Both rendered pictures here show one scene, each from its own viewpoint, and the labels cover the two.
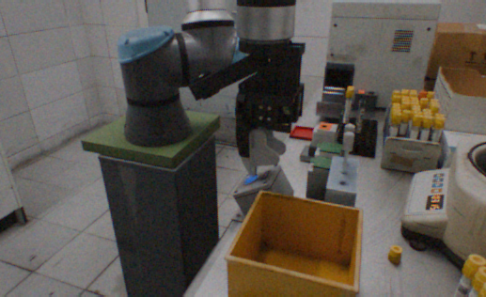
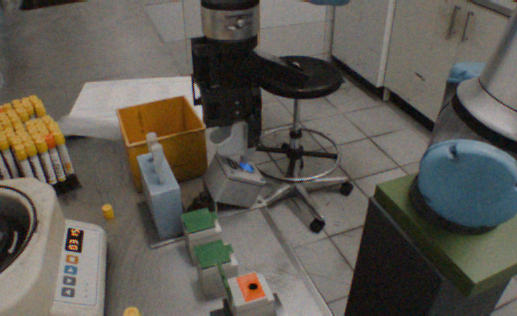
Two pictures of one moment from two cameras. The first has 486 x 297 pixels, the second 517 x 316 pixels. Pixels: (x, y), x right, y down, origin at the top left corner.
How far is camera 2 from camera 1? 0.99 m
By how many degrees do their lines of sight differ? 106
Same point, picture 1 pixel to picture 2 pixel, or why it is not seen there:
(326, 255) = not seen: hidden behind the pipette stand
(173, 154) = (381, 186)
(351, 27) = not seen: outside the picture
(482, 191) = (36, 186)
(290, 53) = (199, 42)
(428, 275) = (83, 216)
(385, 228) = (121, 242)
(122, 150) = not seen: hidden behind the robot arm
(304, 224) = (171, 154)
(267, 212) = (200, 144)
